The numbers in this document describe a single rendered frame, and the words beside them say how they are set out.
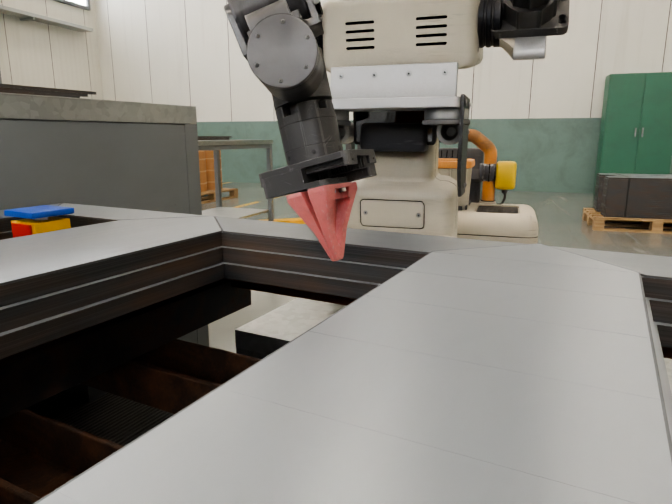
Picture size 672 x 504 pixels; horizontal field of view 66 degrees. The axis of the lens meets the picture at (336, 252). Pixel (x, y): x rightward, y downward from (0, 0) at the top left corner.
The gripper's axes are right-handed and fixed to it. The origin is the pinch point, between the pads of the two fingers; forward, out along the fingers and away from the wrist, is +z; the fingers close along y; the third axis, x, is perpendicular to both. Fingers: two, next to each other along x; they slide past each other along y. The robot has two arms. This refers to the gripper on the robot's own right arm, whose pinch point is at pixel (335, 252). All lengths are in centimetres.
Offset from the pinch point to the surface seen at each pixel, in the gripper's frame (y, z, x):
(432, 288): 12.2, 3.2, -8.0
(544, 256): 18.2, 4.4, 7.1
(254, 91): -614, -280, 872
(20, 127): -58, -28, 8
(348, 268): -0.8, 2.3, 3.1
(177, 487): 11.9, 3.6, -34.1
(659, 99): 86, -63, 933
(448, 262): 11.0, 2.7, 0.6
